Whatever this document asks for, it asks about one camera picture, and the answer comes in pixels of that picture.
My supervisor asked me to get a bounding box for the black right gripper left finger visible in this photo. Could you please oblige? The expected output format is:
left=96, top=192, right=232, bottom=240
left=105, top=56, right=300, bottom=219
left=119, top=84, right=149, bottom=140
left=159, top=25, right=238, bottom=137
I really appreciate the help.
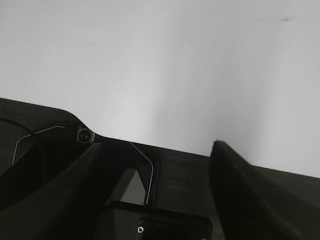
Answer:
left=0, top=143, right=104, bottom=240

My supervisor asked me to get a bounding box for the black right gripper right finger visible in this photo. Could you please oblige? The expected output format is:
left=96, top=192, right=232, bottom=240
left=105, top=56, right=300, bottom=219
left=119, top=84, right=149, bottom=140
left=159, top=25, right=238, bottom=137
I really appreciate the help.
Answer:
left=210, top=140, right=320, bottom=240

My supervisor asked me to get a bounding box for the black robot base housing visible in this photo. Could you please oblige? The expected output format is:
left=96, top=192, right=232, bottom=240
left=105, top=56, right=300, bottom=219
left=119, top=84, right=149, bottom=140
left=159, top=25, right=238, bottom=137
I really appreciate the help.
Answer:
left=0, top=97, right=320, bottom=240

